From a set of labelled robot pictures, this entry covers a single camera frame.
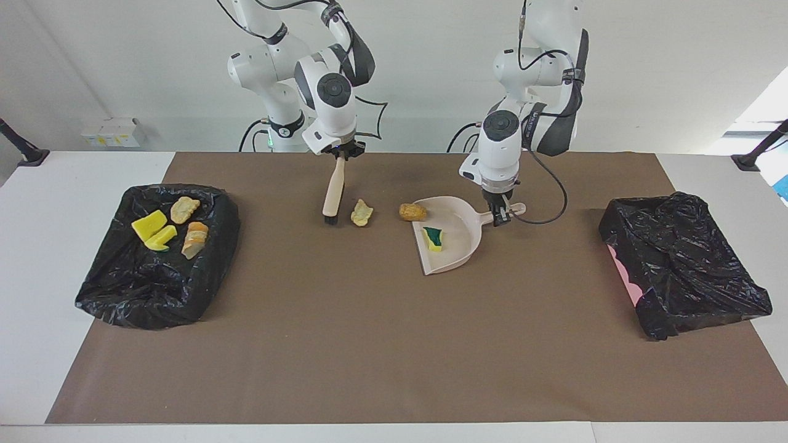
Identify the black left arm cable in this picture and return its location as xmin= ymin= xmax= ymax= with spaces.
xmin=514 ymin=0 xmax=568 ymax=225

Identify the black camera stand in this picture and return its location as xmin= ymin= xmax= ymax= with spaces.
xmin=0 ymin=117 xmax=50 ymax=167
xmin=731 ymin=119 xmax=788 ymax=172

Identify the beige hand brush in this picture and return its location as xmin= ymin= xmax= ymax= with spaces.
xmin=323 ymin=156 xmax=348 ymax=226

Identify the brown paper table mat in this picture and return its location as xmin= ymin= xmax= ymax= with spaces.
xmin=45 ymin=151 xmax=788 ymax=425

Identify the beige plastic dustpan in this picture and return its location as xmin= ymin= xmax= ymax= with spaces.
xmin=411 ymin=196 xmax=528 ymax=276

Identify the orange crust bread piece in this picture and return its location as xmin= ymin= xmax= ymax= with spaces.
xmin=181 ymin=221 xmax=209 ymax=260

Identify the black plastic trash bag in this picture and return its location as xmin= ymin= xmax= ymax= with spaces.
xmin=74 ymin=183 xmax=241 ymax=330
xmin=598 ymin=191 xmax=773 ymax=341

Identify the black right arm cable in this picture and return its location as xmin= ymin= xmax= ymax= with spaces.
xmin=217 ymin=0 xmax=390 ymax=141

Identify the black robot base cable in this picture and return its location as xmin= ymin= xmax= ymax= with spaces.
xmin=238 ymin=119 xmax=272 ymax=153
xmin=448 ymin=122 xmax=484 ymax=153

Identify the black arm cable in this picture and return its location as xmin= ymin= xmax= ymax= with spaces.
xmin=217 ymin=0 xmax=390 ymax=141
xmin=514 ymin=0 xmax=568 ymax=225

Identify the pink bin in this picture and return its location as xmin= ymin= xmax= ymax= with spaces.
xmin=606 ymin=244 xmax=644 ymax=306

